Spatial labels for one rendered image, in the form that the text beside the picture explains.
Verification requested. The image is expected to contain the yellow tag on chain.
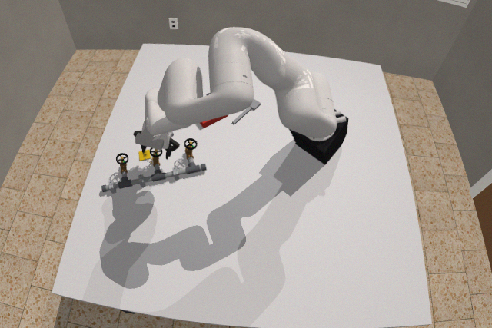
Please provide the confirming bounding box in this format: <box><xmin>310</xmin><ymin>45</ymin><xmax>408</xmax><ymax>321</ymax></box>
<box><xmin>139</xmin><ymin>150</ymin><xmax>151</xmax><ymax>161</ymax></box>

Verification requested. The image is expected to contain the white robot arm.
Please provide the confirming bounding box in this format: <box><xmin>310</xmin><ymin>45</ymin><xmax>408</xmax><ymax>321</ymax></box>
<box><xmin>135</xmin><ymin>27</ymin><xmax>346</xmax><ymax>151</ymax></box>

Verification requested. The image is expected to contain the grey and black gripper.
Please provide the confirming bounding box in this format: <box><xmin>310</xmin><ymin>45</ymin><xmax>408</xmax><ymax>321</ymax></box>
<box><xmin>133</xmin><ymin>121</ymin><xmax>180</xmax><ymax>159</ymax></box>

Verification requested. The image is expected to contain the red rectangular block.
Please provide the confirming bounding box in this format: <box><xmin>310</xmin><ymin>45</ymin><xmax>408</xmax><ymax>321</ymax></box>
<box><xmin>200</xmin><ymin>115</ymin><xmax>228</xmax><ymax>128</ymax></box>

